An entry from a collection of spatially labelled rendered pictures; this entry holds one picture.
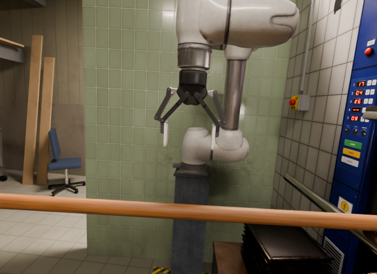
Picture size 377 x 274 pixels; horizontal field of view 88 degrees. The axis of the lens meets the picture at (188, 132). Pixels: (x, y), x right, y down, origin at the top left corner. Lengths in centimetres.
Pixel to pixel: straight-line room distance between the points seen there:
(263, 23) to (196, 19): 15
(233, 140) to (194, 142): 22
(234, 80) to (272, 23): 58
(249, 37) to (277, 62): 123
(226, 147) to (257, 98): 67
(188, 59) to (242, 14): 15
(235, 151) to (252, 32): 75
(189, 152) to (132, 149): 68
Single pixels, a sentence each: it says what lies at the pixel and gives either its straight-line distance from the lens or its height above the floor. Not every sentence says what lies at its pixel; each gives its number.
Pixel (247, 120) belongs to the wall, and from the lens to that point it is 165.
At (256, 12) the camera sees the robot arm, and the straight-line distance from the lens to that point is 52.
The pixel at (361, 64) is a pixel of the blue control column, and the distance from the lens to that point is 113.
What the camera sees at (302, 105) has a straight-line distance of 141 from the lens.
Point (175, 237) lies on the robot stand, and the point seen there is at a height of 60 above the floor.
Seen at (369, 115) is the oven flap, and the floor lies 141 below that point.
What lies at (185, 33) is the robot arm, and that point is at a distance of 52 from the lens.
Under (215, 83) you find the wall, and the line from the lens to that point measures 160.
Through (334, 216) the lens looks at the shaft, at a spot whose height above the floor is 120.
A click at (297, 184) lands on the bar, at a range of 75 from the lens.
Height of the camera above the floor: 141
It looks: 8 degrees down
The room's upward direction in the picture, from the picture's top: 3 degrees clockwise
